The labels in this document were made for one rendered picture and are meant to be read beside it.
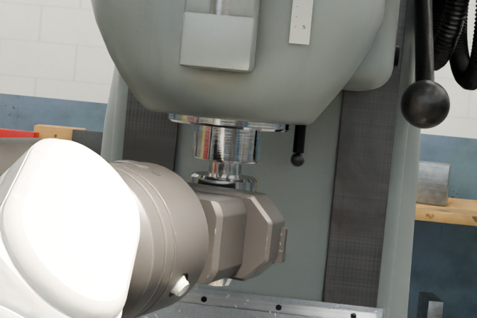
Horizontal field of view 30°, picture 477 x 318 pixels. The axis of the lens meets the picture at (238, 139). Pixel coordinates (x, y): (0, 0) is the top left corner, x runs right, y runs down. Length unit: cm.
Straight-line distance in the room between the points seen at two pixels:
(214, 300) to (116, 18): 52
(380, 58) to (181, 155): 35
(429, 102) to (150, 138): 52
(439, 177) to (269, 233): 378
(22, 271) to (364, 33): 30
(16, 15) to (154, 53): 457
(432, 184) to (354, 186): 334
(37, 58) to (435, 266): 244
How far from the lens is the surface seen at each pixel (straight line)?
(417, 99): 54
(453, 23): 84
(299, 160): 62
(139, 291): 46
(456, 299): 499
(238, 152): 60
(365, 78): 73
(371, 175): 99
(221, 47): 50
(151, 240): 46
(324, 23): 54
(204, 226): 51
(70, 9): 502
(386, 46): 73
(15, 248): 34
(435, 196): 433
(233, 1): 50
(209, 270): 53
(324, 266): 101
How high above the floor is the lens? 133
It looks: 3 degrees down
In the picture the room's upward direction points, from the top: 5 degrees clockwise
